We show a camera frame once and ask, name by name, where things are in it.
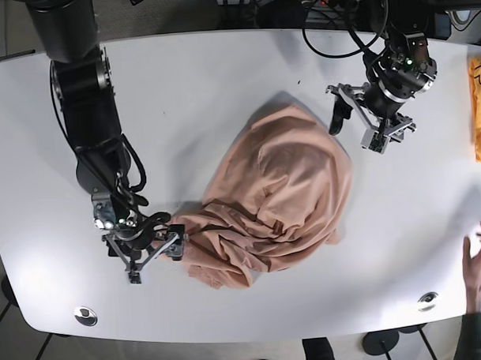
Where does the person's bare hand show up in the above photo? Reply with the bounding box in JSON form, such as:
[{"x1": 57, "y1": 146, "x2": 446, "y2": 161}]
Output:
[{"x1": 462, "y1": 223, "x2": 481, "y2": 314}]

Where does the silver table grommet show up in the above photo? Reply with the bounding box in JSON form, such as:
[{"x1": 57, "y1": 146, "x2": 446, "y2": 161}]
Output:
[
  {"x1": 73, "y1": 306, "x2": 98, "y2": 327},
  {"x1": 416, "y1": 292, "x2": 438, "y2": 312}
]

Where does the left silver table grommet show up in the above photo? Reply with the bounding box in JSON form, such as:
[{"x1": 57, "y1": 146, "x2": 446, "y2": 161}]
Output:
[{"x1": 73, "y1": 306, "x2": 98, "y2": 327}]

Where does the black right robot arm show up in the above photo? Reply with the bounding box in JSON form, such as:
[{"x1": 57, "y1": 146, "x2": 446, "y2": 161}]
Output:
[{"x1": 24, "y1": 0, "x2": 185, "y2": 284}]

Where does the right silver table grommet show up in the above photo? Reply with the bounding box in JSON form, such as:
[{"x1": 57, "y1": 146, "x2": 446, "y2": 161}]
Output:
[{"x1": 416, "y1": 292, "x2": 438, "y2": 312}]

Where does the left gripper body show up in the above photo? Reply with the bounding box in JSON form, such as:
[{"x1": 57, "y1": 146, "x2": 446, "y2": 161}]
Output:
[{"x1": 327, "y1": 33, "x2": 438, "y2": 137}]

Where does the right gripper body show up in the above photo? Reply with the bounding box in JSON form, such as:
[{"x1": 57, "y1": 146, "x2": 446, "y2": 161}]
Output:
[{"x1": 91, "y1": 191, "x2": 186, "y2": 272}]

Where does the peach pink T-shirt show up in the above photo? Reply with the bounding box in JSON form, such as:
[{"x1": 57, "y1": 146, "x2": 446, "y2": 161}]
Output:
[{"x1": 172, "y1": 106, "x2": 353, "y2": 289}]

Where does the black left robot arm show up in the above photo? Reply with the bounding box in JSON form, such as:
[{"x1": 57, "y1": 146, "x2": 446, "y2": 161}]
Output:
[{"x1": 326, "y1": 0, "x2": 438, "y2": 154}]

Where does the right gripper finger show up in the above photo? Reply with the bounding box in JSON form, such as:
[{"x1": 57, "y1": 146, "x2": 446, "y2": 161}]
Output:
[
  {"x1": 128, "y1": 271, "x2": 141, "y2": 285},
  {"x1": 166, "y1": 238, "x2": 184, "y2": 261}
]

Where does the person's dark sleeve forearm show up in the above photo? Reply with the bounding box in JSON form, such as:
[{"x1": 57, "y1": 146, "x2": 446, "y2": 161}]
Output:
[{"x1": 453, "y1": 311, "x2": 481, "y2": 360}]

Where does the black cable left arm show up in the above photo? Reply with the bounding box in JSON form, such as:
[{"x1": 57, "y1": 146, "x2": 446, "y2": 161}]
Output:
[{"x1": 300, "y1": 0, "x2": 392, "y2": 84}]

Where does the person's black trouser leg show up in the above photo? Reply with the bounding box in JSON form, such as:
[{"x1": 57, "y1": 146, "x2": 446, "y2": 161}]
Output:
[{"x1": 302, "y1": 337, "x2": 336, "y2": 360}]

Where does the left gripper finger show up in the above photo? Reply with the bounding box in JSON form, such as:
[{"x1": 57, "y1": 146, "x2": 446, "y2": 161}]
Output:
[
  {"x1": 329, "y1": 96, "x2": 353, "y2": 136},
  {"x1": 360, "y1": 128, "x2": 390, "y2": 154}
]

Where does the black round stand base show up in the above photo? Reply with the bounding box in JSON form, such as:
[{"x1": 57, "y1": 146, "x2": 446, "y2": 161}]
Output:
[{"x1": 362, "y1": 329, "x2": 400, "y2": 356}]

